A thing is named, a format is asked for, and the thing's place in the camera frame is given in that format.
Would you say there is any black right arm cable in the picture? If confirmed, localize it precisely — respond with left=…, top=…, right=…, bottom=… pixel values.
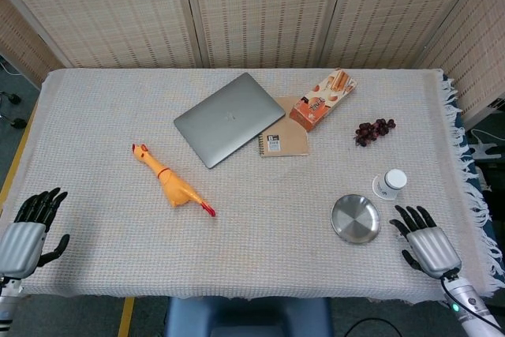
left=440, top=272, right=505, bottom=333

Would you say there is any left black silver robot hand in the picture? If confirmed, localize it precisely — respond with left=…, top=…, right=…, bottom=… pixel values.
left=0, top=187, right=71, bottom=277

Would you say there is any black office chair base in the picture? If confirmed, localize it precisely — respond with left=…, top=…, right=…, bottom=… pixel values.
left=0, top=90, right=28, bottom=129

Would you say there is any yellow rubber chicken toy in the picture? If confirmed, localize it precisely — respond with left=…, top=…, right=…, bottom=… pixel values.
left=131, top=143, right=217, bottom=218

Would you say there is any brown spiral notebook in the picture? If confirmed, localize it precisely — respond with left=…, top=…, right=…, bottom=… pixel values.
left=258, top=95, right=312, bottom=159

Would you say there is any dark red grape bunch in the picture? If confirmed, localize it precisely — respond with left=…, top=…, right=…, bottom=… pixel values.
left=353, top=118, right=397, bottom=148

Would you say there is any round metal dish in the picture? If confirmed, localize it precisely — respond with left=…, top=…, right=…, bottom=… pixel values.
left=330, top=193, right=383, bottom=245

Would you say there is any grey closed laptop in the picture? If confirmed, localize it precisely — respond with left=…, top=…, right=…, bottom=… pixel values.
left=173, top=72, right=286, bottom=170

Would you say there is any white floor stand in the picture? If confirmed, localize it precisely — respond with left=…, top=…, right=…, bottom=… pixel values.
left=469, top=128, right=505, bottom=161

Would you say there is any orange biscuit roll box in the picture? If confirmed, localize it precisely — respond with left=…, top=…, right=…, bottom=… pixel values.
left=289, top=68, right=359, bottom=133

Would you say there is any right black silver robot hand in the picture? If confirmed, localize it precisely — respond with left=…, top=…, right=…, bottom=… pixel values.
left=389, top=204, right=463, bottom=280

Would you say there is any beige waffle weave tablecloth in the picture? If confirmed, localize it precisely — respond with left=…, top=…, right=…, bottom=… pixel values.
left=0, top=67, right=504, bottom=306

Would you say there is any woven bamboo screen panel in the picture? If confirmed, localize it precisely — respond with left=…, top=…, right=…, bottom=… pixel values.
left=0, top=0, right=62, bottom=88
left=181, top=0, right=350, bottom=69
left=0, top=0, right=198, bottom=69
left=413, top=0, right=505, bottom=127
left=319, top=0, right=490, bottom=70

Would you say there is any black floor cable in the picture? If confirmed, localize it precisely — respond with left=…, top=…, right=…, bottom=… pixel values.
left=346, top=316, right=455, bottom=337

